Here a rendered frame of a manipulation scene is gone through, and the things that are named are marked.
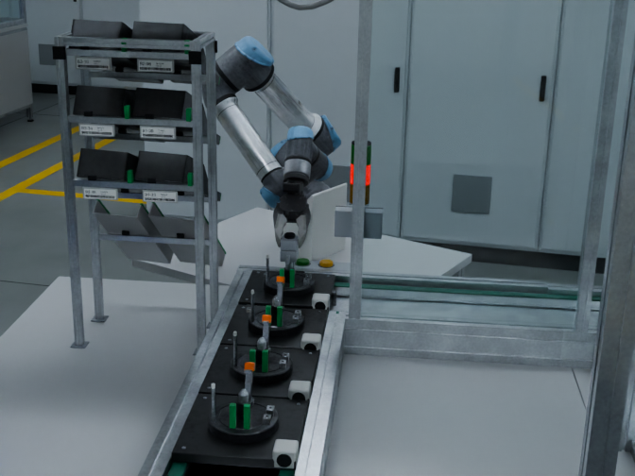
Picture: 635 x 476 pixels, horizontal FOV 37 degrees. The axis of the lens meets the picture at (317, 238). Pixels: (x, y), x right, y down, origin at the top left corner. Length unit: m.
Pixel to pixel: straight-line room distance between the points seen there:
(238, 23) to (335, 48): 0.58
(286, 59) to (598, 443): 4.29
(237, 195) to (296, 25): 1.09
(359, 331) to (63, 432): 0.78
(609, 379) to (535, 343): 1.02
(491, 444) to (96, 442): 0.86
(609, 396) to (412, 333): 1.04
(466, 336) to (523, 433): 0.37
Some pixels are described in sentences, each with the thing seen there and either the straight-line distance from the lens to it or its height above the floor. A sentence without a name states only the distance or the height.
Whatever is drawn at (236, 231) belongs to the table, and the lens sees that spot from 3.44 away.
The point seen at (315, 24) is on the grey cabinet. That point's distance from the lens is 5.53.
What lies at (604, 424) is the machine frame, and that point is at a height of 1.22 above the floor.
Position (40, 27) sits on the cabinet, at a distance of 10.70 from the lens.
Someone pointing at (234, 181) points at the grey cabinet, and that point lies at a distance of 5.84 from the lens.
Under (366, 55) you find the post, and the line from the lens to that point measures 2.30.
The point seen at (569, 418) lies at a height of 0.86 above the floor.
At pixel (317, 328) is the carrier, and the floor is 0.97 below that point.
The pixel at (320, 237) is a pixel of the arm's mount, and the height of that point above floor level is 0.94.
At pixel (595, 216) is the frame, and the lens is 2.43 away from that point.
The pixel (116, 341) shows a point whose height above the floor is 0.86.
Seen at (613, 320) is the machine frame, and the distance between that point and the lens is 1.47.
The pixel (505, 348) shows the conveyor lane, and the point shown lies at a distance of 2.52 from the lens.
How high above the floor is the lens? 1.96
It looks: 19 degrees down
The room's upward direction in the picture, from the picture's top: 1 degrees clockwise
